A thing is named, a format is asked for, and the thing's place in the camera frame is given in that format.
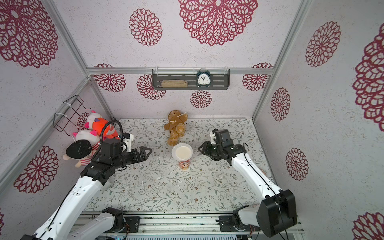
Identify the pink white pig plush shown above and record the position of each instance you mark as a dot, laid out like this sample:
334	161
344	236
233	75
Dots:
85	129

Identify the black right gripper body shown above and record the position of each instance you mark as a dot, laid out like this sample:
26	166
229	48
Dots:
212	149

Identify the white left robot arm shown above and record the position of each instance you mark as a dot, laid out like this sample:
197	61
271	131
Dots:
113	155

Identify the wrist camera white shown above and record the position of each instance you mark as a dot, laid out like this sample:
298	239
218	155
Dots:
127	139
213	136

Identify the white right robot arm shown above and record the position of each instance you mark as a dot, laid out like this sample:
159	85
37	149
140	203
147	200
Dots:
277	210

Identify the grey wall shelf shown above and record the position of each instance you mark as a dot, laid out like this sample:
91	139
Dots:
220	79

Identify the brown teddy bear plush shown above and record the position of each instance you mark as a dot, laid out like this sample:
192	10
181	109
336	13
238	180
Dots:
176	126

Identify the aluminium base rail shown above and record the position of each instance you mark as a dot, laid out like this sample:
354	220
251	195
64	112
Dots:
169	224

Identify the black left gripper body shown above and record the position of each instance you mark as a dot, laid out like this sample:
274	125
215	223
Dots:
133	157

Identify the translucent leak-proof paper sheet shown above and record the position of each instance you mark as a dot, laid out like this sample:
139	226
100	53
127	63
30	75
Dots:
183	153

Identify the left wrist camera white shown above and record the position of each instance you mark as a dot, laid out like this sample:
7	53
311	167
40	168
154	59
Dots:
127	139

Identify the paper milk tea cup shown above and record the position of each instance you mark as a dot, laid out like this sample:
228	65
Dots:
184	165

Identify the orange fox plush toy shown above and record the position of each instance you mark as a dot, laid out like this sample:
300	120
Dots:
109	133

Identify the black-haired doll plush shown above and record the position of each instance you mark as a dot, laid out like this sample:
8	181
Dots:
81	151

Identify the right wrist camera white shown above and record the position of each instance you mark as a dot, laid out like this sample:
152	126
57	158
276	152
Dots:
213	136

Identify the black wire basket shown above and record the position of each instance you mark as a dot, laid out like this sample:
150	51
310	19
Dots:
74	118

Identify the teal alarm clock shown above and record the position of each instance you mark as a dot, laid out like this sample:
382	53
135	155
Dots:
203	79

